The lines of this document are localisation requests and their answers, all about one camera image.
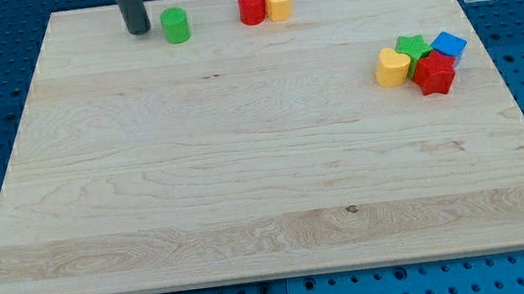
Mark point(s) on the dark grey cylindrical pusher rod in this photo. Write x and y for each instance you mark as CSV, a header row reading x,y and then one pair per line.
x,y
134,16

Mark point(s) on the green cylinder block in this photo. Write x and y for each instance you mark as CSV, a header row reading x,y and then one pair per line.
x,y
175,25

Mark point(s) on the red cylinder block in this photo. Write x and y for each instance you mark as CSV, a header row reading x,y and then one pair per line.
x,y
251,12

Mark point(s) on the yellow hexagon block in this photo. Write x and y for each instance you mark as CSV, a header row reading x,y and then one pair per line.
x,y
279,10

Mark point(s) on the yellow heart block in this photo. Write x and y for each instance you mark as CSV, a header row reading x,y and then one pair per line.
x,y
392,68

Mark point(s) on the light wooden board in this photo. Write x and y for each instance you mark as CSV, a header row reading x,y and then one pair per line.
x,y
253,153

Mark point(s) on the green star block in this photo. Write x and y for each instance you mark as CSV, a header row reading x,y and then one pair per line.
x,y
415,48

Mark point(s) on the red star block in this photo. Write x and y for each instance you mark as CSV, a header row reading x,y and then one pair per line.
x,y
435,73

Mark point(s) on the blue cube block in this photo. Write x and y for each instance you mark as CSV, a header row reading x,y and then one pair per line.
x,y
449,44

